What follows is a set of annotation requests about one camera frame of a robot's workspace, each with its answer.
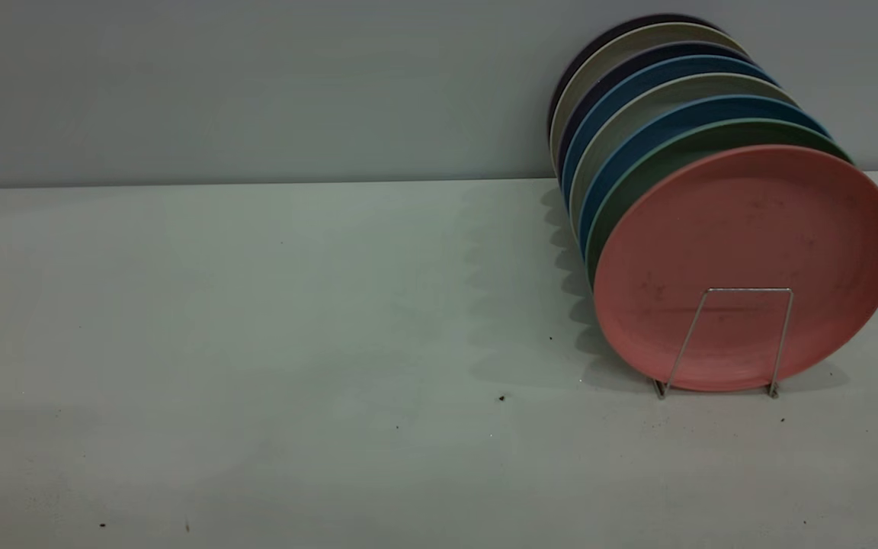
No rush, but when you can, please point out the pink round plate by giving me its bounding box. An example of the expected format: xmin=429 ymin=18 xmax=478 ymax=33
xmin=593 ymin=145 xmax=878 ymax=393

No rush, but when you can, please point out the green round plate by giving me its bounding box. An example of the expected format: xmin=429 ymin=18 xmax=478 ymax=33
xmin=585 ymin=118 xmax=856 ymax=289

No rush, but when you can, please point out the blue round plate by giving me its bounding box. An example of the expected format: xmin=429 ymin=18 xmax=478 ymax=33
xmin=578 ymin=94 xmax=832 ymax=257
xmin=561 ymin=54 xmax=780 ymax=204

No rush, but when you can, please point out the beige round plate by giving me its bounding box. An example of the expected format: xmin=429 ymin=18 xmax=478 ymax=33
xmin=550 ymin=22 xmax=749 ymax=173
xmin=569 ymin=72 xmax=799 ymax=231

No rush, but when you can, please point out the dark purple round plate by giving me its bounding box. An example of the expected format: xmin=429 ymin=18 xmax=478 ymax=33
xmin=556 ymin=40 xmax=753 ymax=181
xmin=546 ymin=13 xmax=723 ymax=140

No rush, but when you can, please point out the metal wire plate rack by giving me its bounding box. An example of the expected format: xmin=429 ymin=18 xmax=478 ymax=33
xmin=652 ymin=287 xmax=795 ymax=400

